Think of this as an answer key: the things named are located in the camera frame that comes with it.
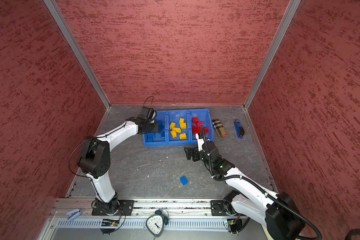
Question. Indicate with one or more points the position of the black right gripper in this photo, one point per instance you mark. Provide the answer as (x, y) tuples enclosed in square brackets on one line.
[(195, 151)]

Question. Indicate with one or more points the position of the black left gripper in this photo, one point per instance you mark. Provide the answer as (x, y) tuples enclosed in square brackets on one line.
[(156, 128)]

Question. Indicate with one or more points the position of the red lego brick long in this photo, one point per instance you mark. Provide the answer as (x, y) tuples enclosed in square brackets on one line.
[(196, 129)]

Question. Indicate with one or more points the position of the blue lego brick bottom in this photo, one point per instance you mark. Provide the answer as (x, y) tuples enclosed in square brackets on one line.
[(184, 180)]

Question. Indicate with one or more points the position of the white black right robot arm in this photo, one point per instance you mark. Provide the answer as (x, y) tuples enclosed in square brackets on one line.
[(276, 212)]

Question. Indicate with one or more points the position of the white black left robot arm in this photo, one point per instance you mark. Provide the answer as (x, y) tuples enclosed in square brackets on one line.
[(95, 159)]

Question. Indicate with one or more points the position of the blue left plastic bin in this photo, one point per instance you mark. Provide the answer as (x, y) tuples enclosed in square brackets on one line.
[(160, 138)]

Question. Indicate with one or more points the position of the blue plastic bin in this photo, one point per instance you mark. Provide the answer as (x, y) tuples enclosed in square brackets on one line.
[(160, 138), (205, 120), (178, 127)]

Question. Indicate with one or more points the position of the plaid glasses case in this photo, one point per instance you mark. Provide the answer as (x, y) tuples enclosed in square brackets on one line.
[(219, 128)]

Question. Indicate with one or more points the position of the blue middle plastic bin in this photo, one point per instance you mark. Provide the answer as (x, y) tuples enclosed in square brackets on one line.
[(178, 127)]

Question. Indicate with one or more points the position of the blue right plastic bin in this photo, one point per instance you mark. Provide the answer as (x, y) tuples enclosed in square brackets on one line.
[(205, 120)]

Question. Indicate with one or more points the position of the blue stapler on table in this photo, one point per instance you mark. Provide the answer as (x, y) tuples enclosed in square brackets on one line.
[(239, 129)]

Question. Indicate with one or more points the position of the white alarm clock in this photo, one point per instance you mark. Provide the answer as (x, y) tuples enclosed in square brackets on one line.
[(156, 223)]

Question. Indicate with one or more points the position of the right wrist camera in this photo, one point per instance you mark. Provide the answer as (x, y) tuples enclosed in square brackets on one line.
[(206, 146)]

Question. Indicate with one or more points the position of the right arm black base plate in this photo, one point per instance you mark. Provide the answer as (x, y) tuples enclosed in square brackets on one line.
[(221, 208)]

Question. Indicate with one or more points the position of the aluminium front rail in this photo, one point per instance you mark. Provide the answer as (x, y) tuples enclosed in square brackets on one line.
[(185, 214)]

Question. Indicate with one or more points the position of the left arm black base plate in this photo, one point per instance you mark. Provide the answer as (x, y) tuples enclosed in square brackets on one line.
[(113, 208)]

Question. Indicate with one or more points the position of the blue stapler on rail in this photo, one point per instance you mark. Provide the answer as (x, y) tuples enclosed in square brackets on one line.
[(73, 214)]

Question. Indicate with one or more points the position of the left aluminium corner post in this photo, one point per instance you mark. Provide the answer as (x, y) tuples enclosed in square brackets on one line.
[(66, 31)]

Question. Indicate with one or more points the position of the aluminium corner post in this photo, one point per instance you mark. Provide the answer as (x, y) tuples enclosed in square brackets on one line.
[(66, 31), (278, 37)]

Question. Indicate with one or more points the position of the right aluminium corner post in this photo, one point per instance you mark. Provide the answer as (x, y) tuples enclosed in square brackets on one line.
[(278, 37)]

